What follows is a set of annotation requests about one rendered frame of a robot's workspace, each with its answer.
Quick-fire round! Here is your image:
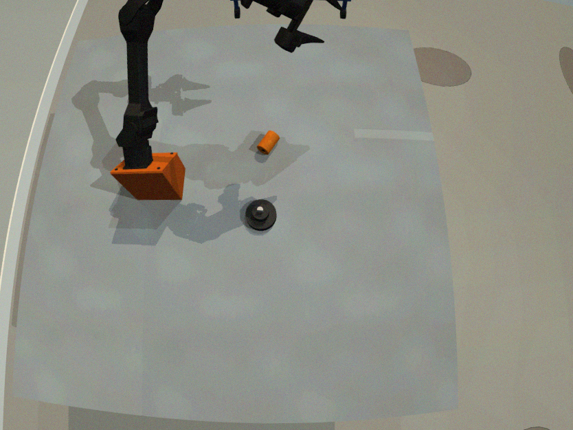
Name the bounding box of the orange knob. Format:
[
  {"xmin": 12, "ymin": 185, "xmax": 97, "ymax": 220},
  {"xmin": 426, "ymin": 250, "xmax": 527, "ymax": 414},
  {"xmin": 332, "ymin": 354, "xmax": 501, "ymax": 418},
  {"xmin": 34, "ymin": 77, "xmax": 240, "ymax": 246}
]
[{"xmin": 257, "ymin": 131, "xmax": 280, "ymax": 155}]

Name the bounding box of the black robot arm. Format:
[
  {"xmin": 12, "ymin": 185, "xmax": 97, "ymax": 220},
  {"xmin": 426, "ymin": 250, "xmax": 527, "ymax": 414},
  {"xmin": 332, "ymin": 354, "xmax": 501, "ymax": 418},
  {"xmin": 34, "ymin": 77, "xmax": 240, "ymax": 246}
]
[{"xmin": 116, "ymin": 0, "xmax": 281, "ymax": 170}]

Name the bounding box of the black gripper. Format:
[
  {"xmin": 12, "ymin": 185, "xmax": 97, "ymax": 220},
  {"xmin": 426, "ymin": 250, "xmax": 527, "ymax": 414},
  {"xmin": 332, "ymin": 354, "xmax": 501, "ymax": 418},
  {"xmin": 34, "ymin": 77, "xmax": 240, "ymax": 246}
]
[{"xmin": 270, "ymin": 0, "xmax": 343, "ymax": 52}]

